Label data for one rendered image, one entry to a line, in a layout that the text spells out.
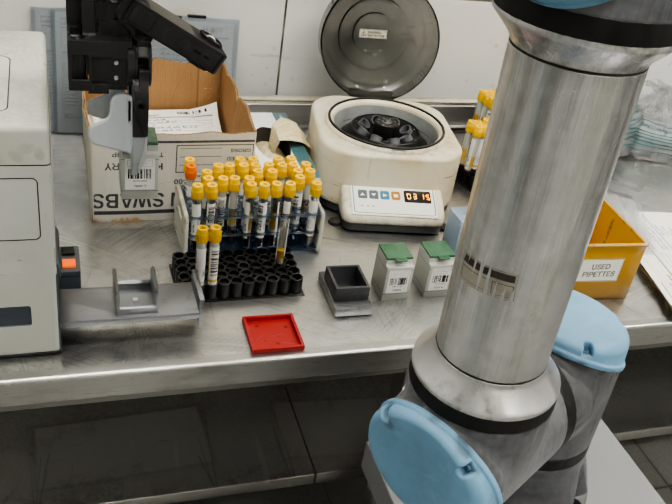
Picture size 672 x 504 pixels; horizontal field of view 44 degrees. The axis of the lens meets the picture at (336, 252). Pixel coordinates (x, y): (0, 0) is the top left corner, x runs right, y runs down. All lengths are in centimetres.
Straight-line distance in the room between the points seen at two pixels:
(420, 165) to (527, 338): 77
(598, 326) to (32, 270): 60
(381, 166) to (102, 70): 58
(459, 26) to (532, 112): 118
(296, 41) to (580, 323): 97
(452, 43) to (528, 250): 118
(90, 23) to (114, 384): 42
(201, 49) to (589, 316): 46
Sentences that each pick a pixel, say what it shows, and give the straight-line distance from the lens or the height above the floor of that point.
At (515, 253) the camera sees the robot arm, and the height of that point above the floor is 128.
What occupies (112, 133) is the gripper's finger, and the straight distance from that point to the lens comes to 90.
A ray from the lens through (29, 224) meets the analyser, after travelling 94.
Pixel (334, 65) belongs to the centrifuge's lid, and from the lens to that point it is 155.
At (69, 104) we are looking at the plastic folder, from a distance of 153.
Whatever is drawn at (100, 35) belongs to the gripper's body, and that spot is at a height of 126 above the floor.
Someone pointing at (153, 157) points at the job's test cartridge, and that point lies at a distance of 93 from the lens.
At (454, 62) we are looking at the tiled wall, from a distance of 172.
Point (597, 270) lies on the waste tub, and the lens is 128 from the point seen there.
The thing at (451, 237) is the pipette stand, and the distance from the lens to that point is 123.
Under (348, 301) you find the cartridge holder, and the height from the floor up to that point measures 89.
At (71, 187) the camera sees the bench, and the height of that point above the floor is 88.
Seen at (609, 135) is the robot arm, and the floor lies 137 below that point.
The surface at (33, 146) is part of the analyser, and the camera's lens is 89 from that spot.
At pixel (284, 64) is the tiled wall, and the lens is 160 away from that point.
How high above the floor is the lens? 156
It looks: 33 degrees down
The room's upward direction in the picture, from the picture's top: 10 degrees clockwise
